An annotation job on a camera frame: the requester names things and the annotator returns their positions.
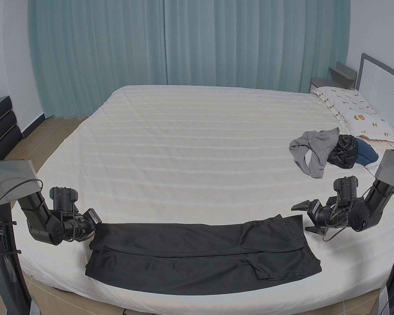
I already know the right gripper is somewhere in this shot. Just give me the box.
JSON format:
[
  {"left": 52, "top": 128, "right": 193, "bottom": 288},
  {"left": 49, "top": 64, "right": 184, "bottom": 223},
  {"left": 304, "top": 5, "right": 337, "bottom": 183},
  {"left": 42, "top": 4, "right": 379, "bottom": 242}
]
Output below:
[{"left": 292, "top": 200, "right": 332, "bottom": 236}]

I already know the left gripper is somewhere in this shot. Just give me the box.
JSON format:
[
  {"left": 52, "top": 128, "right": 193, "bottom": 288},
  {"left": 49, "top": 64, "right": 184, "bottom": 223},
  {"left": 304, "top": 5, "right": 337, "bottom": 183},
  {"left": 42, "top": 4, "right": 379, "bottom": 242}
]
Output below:
[{"left": 80, "top": 208, "right": 102, "bottom": 239}]

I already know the black T-shirt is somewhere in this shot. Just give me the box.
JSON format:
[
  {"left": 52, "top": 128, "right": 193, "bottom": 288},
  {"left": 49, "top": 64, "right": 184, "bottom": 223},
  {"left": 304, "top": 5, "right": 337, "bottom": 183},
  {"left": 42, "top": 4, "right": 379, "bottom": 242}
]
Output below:
[{"left": 85, "top": 213, "right": 322, "bottom": 296}]

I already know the bed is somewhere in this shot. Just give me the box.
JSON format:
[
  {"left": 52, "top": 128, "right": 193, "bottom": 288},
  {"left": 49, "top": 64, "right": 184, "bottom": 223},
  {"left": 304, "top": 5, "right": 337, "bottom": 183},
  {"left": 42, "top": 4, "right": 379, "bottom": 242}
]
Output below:
[{"left": 11, "top": 53, "right": 394, "bottom": 311}]

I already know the grey garment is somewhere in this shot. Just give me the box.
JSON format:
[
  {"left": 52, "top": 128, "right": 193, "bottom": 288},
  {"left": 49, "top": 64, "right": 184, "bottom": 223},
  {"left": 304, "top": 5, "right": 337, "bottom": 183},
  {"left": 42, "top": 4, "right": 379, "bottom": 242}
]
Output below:
[{"left": 289, "top": 127, "right": 340, "bottom": 179}]

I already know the black shiny garment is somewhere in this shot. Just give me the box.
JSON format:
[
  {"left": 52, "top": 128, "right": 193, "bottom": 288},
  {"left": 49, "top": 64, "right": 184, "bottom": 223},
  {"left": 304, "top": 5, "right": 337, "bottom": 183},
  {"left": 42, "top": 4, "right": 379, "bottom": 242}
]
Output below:
[{"left": 327, "top": 134, "right": 358, "bottom": 169}]

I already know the dark blue garment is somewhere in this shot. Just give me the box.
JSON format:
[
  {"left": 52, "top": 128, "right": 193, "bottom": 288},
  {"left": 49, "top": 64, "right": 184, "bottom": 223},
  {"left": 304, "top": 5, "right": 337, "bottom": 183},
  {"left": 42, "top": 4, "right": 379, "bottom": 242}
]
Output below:
[{"left": 355, "top": 138, "right": 379, "bottom": 165}]

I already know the white printed pillow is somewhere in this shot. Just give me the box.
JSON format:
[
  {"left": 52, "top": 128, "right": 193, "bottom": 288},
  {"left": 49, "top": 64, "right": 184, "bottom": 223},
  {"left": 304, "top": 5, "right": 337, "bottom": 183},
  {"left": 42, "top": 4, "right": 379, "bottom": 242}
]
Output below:
[{"left": 311, "top": 86, "right": 394, "bottom": 141}]

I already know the black chest of drawers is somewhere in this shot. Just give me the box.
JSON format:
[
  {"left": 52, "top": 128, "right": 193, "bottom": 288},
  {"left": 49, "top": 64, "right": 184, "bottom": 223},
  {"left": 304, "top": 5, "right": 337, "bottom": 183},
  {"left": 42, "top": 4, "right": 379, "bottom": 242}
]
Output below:
[{"left": 0, "top": 96, "right": 23, "bottom": 157}]

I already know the grey bedside table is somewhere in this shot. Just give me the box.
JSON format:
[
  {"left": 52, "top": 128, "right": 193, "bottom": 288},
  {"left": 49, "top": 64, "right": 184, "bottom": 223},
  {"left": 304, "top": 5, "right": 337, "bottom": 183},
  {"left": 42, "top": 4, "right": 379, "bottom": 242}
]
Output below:
[{"left": 310, "top": 61, "right": 357, "bottom": 91}]

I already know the blue-green curtain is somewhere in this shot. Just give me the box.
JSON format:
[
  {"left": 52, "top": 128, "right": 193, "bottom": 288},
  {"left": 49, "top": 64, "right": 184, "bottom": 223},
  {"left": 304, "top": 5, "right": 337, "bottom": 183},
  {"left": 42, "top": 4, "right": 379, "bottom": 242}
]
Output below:
[
  {"left": 28, "top": 0, "right": 167, "bottom": 119},
  {"left": 164, "top": 0, "right": 350, "bottom": 94}
]

